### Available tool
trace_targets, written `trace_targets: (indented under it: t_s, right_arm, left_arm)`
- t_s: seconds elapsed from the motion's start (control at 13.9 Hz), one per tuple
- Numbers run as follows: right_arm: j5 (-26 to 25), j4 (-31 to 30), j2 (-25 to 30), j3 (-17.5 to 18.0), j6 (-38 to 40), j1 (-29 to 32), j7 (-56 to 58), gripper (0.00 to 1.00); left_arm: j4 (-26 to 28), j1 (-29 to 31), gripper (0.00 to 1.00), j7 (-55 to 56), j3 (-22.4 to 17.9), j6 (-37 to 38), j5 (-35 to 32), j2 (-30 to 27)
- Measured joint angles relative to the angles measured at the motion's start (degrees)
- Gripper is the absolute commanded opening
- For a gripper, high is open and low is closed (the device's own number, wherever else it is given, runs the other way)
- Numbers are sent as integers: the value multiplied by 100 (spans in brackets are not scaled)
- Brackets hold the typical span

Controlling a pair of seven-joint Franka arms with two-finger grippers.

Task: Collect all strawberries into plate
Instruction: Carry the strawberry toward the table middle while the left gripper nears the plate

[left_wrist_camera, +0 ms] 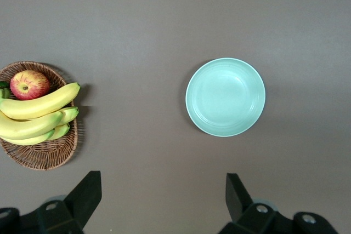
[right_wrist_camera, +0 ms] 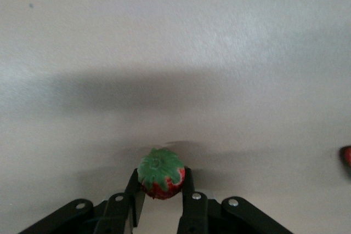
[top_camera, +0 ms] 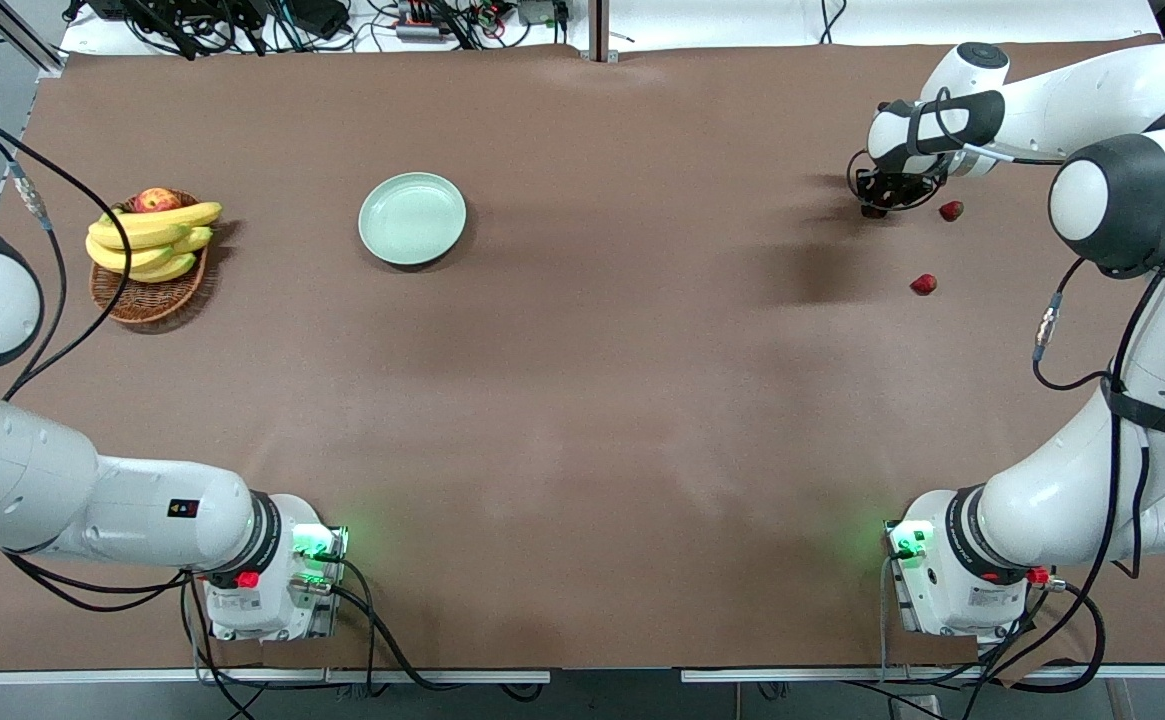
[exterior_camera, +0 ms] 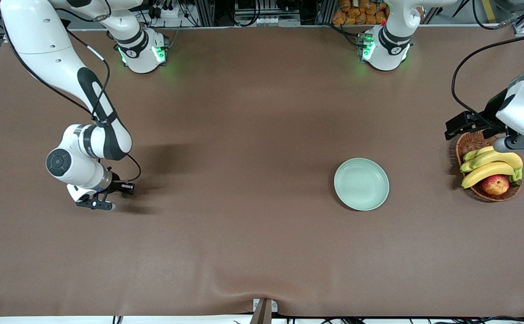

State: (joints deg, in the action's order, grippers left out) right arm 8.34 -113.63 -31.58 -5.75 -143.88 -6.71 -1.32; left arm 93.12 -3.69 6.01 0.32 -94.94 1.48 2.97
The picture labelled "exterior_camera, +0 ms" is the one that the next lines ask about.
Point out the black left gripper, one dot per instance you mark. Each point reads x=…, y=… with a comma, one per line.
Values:
x=492, y=111

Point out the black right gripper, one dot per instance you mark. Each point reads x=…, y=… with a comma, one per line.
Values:
x=116, y=183

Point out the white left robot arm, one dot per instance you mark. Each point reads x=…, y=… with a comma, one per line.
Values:
x=385, y=49

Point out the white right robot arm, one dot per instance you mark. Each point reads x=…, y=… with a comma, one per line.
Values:
x=41, y=45

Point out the pale green round plate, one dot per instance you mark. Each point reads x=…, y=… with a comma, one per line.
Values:
x=361, y=184

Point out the brown wicker basket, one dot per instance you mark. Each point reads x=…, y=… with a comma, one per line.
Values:
x=473, y=141

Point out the yellow banana bunch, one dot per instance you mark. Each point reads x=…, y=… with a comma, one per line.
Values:
x=495, y=157

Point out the red yellow apple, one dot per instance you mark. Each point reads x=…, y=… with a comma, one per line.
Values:
x=495, y=185

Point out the brown table cover mat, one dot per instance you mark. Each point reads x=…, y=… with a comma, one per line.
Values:
x=244, y=252

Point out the bag of orange buns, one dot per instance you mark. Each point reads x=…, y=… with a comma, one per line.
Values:
x=356, y=13

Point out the white power strip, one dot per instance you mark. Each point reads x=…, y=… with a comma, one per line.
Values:
x=168, y=12

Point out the metal table edge bracket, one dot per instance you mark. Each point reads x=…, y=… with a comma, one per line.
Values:
x=262, y=315

